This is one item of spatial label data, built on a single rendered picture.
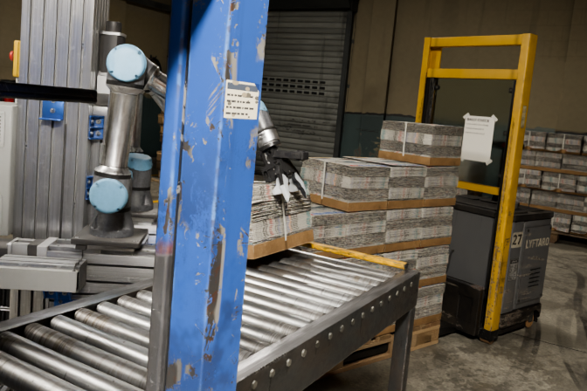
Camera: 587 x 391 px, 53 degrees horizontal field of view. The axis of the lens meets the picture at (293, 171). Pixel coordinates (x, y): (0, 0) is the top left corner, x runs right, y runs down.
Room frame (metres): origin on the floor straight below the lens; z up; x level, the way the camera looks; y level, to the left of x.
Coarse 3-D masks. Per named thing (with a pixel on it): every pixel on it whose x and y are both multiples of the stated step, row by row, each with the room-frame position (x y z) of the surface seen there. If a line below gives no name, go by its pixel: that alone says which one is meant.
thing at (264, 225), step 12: (252, 192) 1.79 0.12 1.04; (264, 192) 1.85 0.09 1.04; (252, 204) 1.79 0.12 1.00; (264, 204) 1.84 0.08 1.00; (276, 204) 1.90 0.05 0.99; (252, 216) 1.78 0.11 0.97; (264, 216) 1.84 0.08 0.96; (276, 216) 1.89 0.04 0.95; (252, 228) 1.78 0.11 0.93; (264, 228) 1.83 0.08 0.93; (276, 228) 1.90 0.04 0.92; (252, 240) 1.77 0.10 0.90; (264, 240) 1.82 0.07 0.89
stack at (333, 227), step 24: (312, 216) 2.66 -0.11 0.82; (336, 216) 2.76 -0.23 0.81; (360, 216) 2.87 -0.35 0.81; (384, 216) 2.99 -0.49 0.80; (408, 216) 3.11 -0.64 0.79; (336, 240) 2.77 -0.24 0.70; (360, 240) 2.88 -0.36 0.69; (384, 240) 3.01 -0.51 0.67; (408, 240) 3.12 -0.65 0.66; (408, 264) 3.14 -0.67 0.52; (384, 336) 3.05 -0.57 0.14; (360, 360) 2.96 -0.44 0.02
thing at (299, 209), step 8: (256, 184) 2.05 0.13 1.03; (288, 184) 1.98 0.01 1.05; (304, 184) 2.07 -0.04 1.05; (296, 192) 2.02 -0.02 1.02; (296, 200) 2.01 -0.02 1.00; (304, 200) 2.05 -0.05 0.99; (288, 208) 1.97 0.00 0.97; (296, 208) 2.00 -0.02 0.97; (304, 208) 2.05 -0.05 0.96; (288, 216) 1.96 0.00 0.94; (296, 216) 2.01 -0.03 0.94; (304, 216) 2.06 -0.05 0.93; (288, 224) 1.95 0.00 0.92; (296, 224) 2.00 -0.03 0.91; (304, 224) 2.05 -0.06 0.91; (296, 232) 1.99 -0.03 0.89
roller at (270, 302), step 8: (248, 296) 1.55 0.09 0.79; (256, 296) 1.54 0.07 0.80; (264, 296) 1.54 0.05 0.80; (264, 304) 1.51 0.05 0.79; (272, 304) 1.51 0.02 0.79; (280, 304) 1.50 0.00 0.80; (288, 304) 1.50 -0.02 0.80; (296, 312) 1.47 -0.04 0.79; (304, 312) 1.46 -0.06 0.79; (312, 312) 1.45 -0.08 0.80; (320, 312) 1.45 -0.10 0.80
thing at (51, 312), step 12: (120, 288) 1.50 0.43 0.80; (132, 288) 1.51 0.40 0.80; (144, 288) 1.52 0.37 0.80; (84, 300) 1.38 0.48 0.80; (96, 300) 1.39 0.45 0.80; (108, 300) 1.41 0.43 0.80; (36, 312) 1.28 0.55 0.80; (48, 312) 1.29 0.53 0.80; (60, 312) 1.29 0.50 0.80; (72, 312) 1.32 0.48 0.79; (0, 324) 1.20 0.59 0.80; (12, 324) 1.21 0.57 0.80; (24, 324) 1.21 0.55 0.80; (48, 324) 1.26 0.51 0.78; (0, 384) 1.17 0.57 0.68
